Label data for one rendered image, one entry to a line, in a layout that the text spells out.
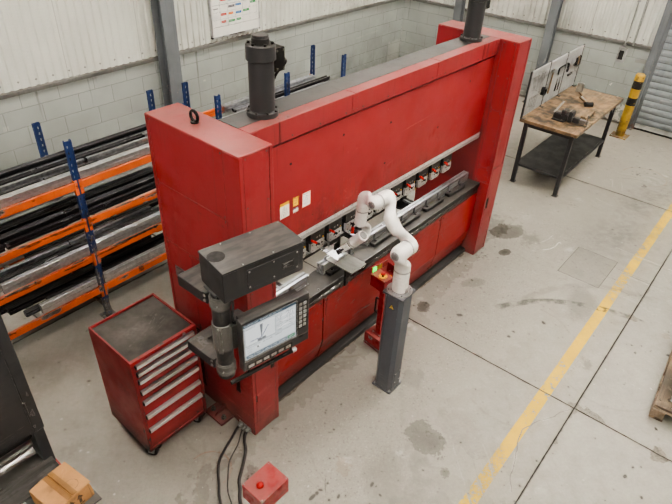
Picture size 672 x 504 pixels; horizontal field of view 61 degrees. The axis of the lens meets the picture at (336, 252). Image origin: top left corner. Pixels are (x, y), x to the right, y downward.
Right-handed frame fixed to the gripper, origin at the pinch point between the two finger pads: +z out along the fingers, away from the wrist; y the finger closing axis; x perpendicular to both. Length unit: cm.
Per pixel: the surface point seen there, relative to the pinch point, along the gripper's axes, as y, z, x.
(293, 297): 111, -78, 10
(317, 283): 24.8, 15.7, 11.2
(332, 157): 10, -59, -56
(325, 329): 22, 45, 46
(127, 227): 75, 142, -124
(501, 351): -101, 10, 153
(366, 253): -33.4, 14.3, 12.9
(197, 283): 147, -62, -25
